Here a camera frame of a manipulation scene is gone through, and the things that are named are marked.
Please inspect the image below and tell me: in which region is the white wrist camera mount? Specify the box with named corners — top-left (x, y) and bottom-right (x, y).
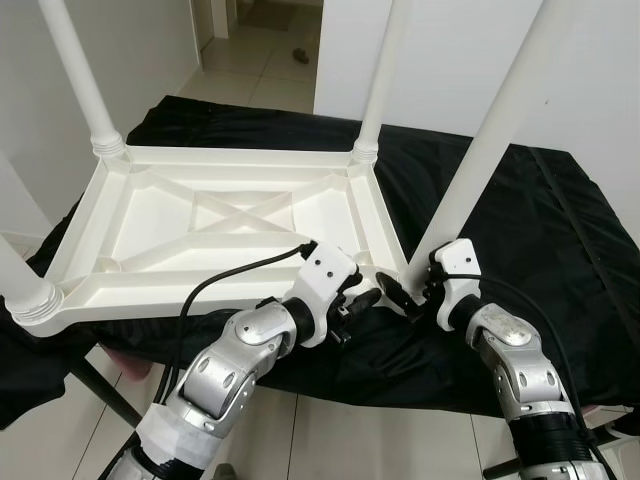
top-left (290, 240), bottom-right (363, 348)
top-left (430, 240), bottom-right (483, 329)

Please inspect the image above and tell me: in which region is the white door frame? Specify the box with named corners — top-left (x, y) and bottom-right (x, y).
top-left (195, 0), bottom-right (241, 46)

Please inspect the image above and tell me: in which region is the black table cloth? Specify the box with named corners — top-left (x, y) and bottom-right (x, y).
top-left (0, 95), bottom-right (640, 421)

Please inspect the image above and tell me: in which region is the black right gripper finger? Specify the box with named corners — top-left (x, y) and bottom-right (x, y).
top-left (375, 270), bottom-right (421, 319)

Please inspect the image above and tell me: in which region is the black metal table frame bar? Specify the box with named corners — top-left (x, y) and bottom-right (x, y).
top-left (65, 355), bottom-right (146, 429)
top-left (483, 410), bottom-right (640, 479)

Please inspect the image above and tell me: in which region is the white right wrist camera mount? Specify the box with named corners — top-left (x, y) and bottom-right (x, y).
top-left (430, 240), bottom-right (483, 329)

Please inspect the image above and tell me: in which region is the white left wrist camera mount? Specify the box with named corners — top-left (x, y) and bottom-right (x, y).
top-left (290, 240), bottom-right (363, 348)

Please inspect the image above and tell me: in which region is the white plastic table top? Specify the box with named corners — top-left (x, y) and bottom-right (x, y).
top-left (10, 145), bottom-right (411, 329)

